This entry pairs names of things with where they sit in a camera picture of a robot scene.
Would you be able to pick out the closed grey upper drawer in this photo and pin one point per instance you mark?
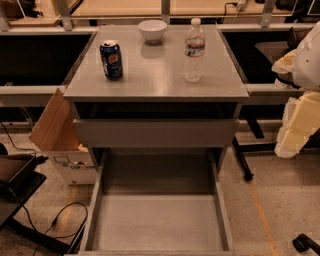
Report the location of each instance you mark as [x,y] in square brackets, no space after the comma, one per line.
[156,133]

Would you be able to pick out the white ceramic bowl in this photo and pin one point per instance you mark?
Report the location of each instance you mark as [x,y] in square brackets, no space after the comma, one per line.
[152,30]

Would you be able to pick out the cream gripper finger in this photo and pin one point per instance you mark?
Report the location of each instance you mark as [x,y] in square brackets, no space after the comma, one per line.
[289,143]

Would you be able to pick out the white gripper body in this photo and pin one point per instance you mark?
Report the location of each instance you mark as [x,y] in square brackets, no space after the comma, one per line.
[308,66]

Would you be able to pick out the open cardboard box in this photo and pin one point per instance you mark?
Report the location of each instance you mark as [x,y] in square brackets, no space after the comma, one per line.
[55,135]

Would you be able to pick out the blue pepsi soda can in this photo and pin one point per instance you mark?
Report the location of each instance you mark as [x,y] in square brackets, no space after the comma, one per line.
[111,58]

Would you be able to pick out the clear plastic water bottle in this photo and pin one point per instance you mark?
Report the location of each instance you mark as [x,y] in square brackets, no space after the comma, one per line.
[194,50]

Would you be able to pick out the open grey bottom drawer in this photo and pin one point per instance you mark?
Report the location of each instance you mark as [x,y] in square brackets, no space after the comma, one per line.
[162,203]

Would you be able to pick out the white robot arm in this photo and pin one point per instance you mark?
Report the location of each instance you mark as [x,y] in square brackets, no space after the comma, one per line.
[306,64]

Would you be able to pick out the black equipment stand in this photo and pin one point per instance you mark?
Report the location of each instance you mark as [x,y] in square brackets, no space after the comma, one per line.
[18,182]

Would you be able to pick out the grey drawer cabinet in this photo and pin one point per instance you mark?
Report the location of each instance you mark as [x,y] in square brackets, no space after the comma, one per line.
[152,86]

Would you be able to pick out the black table leg frame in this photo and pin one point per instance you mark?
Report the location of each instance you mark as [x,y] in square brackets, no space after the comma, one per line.
[255,128]

